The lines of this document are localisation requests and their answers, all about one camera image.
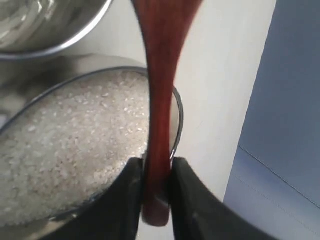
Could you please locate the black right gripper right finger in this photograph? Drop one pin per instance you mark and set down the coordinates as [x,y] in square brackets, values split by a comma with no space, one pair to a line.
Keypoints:
[198,215]

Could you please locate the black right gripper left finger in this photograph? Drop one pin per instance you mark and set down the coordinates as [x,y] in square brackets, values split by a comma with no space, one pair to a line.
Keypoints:
[113,216]

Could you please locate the red-brown wooden spoon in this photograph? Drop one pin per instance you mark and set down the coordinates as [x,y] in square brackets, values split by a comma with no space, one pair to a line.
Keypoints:
[164,25]

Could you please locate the steel cup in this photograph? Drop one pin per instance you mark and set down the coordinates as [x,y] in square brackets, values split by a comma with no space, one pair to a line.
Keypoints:
[38,28]

